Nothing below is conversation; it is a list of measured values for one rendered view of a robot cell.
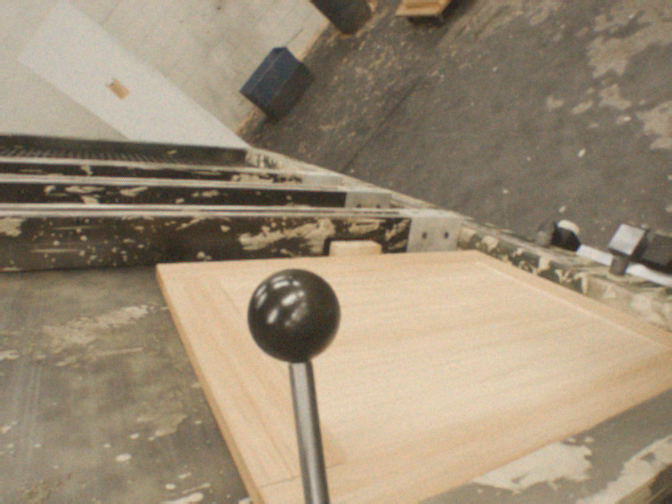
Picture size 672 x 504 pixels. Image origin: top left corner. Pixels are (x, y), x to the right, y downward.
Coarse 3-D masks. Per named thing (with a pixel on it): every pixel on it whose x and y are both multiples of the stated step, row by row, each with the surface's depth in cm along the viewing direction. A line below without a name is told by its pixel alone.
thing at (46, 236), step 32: (0, 224) 49; (32, 224) 51; (64, 224) 53; (96, 224) 54; (128, 224) 56; (160, 224) 58; (192, 224) 60; (224, 224) 63; (256, 224) 65; (288, 224) 68; (320, 224) 70; (352, 224) 73; (384, 224) 77; (416, 224) 80; (448, 224) 84; (0, 256) 50; (32, 256) 52; (64, 256) 54; (96, 256) 55; (128, 256) 58; (160, 256) 60; (192, 256) 62; (224, 256) 64; (256, 256) 67; (288, 256) 69; (320, 256) 72
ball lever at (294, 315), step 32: (256, 288) 17; (288, 288) 16; (320, 288) 17; (256, 320) 17; (288, 320) 16; (320, 320) 16; (288, 352) 16; (320, 352) 17; (320, 448) 17; (320, 480) 16
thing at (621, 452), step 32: (640, 416) 31; (544, 448) 27; (576, 448) 27; (608, 448) 27; (640, 448) 28; (480, 480) 24; (512, 480) 24; (544, 480) 24; (576, 480) 24; (608, 480) 25; (640, 480) 25
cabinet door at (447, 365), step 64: (384, 256) 71; (448, 256) 76; (192, 320) 42; (384, 320) 49; (448, 320) 51; (512, 320) 53; (576, 320) 55; (640, 320) 57; (256, 384) 34; (320, 384) 35; (384, 384) 36; (448, 384) 37; (512, 384) 39; (576, 384) 39; (640, 384) 40; (256, 448) 27; (384, 448) 29; (448, 448) 29; (512, 448) 30
